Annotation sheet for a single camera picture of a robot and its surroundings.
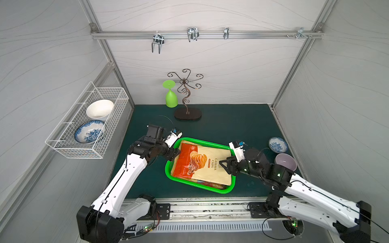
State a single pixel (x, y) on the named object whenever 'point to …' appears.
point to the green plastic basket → (169, 164)
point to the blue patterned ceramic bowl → (88, 132)
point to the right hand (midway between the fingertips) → (223, 159)
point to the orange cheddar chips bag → (198, 161)
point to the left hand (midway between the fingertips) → (174, 147)
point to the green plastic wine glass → (171, 100)
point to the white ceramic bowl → (100, 109)
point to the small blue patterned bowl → (278, 145)
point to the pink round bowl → (286, 161)
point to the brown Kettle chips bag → (205, 183)
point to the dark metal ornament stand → (183, 114)
